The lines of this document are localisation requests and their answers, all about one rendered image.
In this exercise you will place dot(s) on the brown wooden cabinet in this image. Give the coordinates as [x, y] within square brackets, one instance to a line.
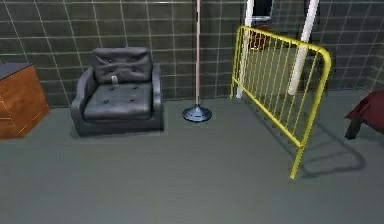
[18, 96]

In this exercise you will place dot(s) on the dark grey armchair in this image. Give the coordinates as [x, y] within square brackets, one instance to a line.
[116, 100]

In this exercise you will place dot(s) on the floor lamp with round base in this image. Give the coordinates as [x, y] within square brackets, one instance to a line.
[197, 110]

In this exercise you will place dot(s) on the white easel frame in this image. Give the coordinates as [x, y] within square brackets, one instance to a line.
[301, 56]

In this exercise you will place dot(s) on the yellow metal barrier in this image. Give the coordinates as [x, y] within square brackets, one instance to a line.
[301, 100]

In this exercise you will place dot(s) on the small grey remote control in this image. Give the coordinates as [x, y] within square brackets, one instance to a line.
[114, 81]

